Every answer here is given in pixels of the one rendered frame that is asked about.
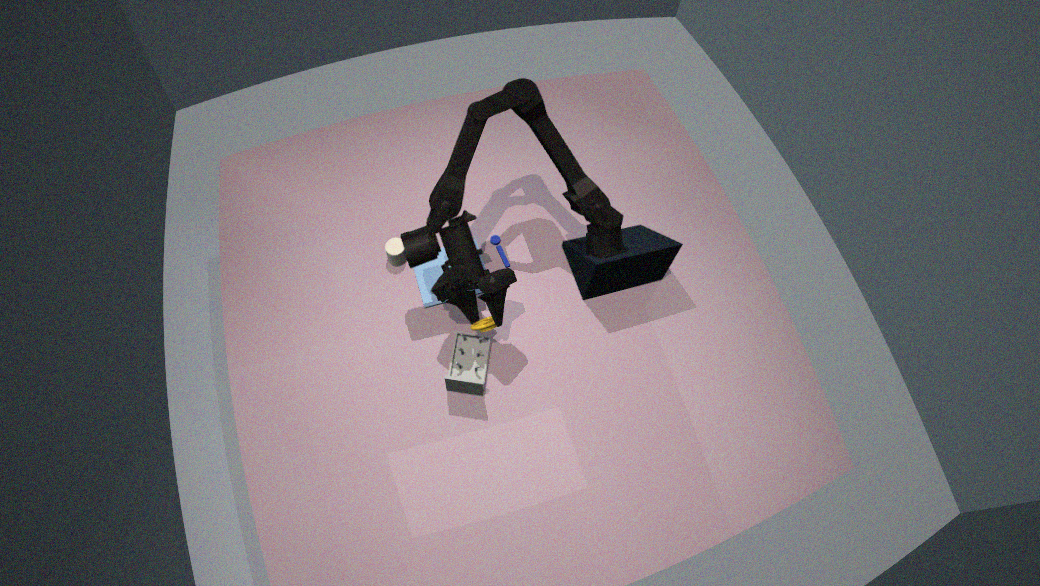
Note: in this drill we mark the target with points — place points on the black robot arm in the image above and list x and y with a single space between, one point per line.
604 238

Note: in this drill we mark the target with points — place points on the yellow plate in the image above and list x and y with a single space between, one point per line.
484 325

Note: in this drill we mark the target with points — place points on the grey dish rack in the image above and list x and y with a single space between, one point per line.
467 369

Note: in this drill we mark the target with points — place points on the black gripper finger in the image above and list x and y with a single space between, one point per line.
495 302
467 304

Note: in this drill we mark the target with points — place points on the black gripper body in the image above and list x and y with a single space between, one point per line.
483 280

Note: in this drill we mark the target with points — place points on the light blue flat mat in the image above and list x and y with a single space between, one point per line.
426 275

